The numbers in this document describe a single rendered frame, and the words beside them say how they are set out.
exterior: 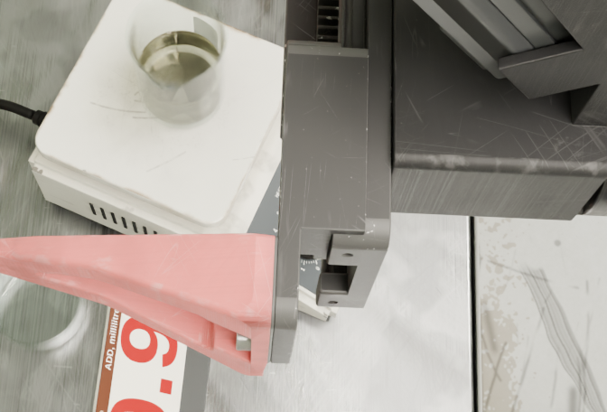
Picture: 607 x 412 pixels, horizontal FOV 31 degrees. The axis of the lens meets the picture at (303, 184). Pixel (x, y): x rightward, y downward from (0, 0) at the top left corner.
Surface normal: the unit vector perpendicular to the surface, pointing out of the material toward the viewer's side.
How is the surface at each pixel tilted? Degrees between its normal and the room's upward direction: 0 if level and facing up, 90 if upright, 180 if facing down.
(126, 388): 40
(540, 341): 0
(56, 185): 90
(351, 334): 0
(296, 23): 1
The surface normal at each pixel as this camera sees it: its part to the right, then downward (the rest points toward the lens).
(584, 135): 0.04, -0.35
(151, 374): 0.69, -0.21
